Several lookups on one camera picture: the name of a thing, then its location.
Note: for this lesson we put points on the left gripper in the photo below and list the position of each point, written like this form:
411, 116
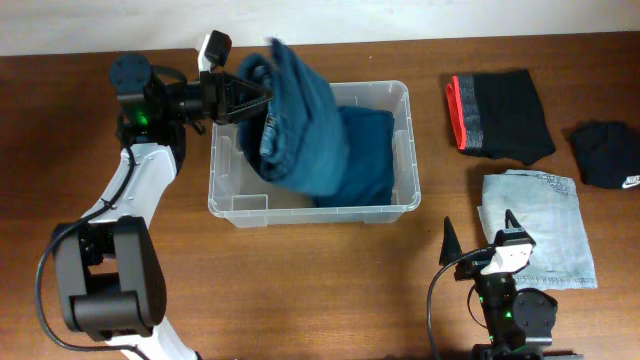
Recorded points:
219, 97

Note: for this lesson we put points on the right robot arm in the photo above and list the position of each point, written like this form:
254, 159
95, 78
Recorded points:
519, 321

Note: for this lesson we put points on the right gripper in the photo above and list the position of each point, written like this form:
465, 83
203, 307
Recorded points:
450, 249

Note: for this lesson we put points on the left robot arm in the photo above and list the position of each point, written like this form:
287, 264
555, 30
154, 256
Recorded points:
110, 283

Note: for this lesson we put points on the black garment white logo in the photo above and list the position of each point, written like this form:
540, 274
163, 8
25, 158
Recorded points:
607, 154

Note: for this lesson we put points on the black shorts red waistband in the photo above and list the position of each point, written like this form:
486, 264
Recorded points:
498, 115

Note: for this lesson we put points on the folded light grey jeans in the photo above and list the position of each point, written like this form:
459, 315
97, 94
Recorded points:
547, 207

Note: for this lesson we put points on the blue denim jeans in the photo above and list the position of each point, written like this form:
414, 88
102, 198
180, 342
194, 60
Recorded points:
298, 141

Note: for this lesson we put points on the dark teal shirt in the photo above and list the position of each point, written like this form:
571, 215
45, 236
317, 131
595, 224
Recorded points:
369, 178

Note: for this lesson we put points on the clear plastic storage bin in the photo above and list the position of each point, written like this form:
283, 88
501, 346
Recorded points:
239, 195

